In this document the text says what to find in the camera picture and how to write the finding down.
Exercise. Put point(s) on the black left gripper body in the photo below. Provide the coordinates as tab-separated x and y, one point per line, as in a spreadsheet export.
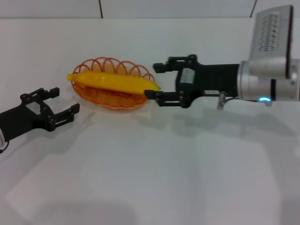
18	119

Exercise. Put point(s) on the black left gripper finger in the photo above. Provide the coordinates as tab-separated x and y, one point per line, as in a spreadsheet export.
53	92
73	109

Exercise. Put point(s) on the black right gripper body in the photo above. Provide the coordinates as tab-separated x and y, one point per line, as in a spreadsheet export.
211	79

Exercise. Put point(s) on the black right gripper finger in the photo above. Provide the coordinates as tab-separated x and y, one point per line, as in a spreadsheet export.
160	68
151	94

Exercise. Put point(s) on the orange plastic woven basket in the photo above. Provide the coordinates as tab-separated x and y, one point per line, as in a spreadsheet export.
112	100

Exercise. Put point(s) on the yellow toy banana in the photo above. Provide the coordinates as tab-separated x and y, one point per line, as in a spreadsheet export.
110	82

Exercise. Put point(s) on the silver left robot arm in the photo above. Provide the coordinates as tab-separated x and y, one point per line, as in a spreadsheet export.
1	138

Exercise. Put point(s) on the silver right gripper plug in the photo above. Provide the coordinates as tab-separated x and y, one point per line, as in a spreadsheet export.
221	100

